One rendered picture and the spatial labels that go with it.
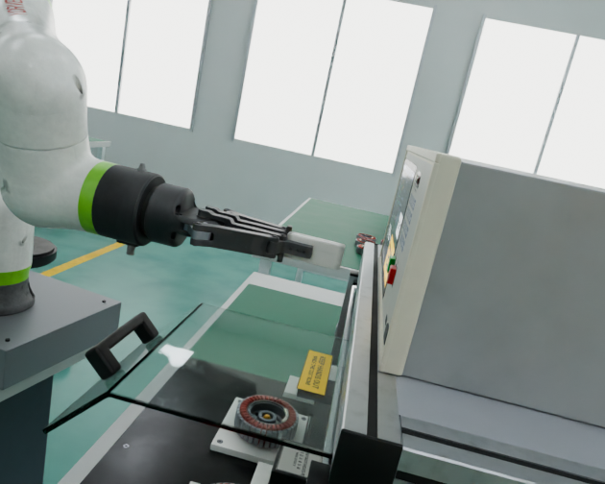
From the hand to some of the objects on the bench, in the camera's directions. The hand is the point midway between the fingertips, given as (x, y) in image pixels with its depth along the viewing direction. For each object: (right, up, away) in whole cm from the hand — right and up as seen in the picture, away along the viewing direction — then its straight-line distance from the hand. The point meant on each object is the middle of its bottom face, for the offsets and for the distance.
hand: (314, 250), depth 60 cm
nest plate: (-8, -34, +30) cm, 46 cm away
